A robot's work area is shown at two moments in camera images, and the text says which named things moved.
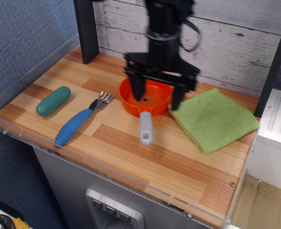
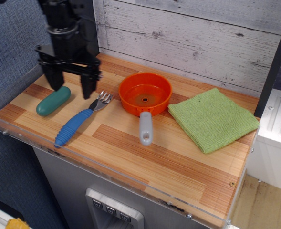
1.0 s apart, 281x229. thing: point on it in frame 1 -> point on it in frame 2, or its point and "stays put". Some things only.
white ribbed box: (271, 161) stays put
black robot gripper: (161, 62) -> (69, 53)
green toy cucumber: (53, 101) stays put
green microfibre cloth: (213, 120) stays put
